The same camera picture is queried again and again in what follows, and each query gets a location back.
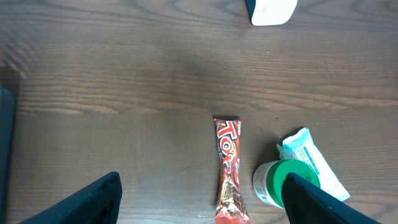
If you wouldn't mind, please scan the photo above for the grey plastic mesh basket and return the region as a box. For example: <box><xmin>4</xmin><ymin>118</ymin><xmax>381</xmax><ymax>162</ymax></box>
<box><xmin>1</xmin><ymin>85</ymin><xmax>15</xmax><ymax>223</ymax></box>

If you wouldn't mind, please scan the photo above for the teal wet wipes pack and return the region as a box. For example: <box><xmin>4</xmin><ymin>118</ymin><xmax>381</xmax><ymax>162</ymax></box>
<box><xmin>277</xmin><ymin>128</ymin><xmax>350</xmax><ymax>201</ymax></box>

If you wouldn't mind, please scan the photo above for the red Top candy bar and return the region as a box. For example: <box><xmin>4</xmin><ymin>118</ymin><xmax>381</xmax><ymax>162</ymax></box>
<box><xmin>214</xmin><ymin>118</ymin><xmax>251</xmax><ymax>223</ymax></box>

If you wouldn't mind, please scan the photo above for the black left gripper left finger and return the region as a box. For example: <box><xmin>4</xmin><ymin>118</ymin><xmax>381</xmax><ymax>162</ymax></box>
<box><xmin>23</xmin><ymin>171</ymin><xmax>123</xmax><ymax>224</ymax></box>

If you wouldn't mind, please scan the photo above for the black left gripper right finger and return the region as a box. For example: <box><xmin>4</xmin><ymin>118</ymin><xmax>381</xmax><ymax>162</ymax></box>
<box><xmin>281</xmin><ymin>172</ymin><xmax>379</xmax><ymax>224</ymax></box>

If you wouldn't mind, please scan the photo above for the white barcode scanner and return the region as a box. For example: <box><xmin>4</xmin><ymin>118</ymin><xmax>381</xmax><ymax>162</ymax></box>
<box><xmin>245</xmin><ymin>0</ymin><xmax>298</xmax><ymax>26</ymax></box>

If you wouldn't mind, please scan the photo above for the green lid plastic jar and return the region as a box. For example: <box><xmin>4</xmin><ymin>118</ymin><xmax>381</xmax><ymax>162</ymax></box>
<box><xmin>252</xmin><ymin>159</ymin><xmax>320</xmax><ymax>208</ymax></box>

